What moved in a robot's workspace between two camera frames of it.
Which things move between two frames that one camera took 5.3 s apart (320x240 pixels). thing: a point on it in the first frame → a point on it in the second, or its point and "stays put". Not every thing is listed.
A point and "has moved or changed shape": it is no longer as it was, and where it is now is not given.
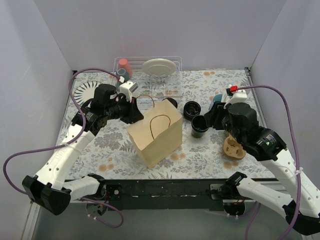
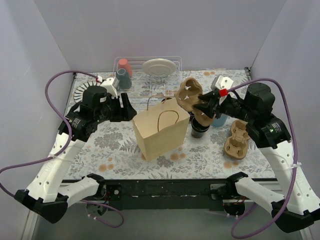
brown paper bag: [158, 134] has moved or changed shape
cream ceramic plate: [159, 66] stays put
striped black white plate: [85, 91] stays put
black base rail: [159, 195] stays put
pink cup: [123, 63] stays put
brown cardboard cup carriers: [233, 149] stays put
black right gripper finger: [217, 107] → [212, 96]
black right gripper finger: [210, 119] → [208, 109]
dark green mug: [122, 72] stays put
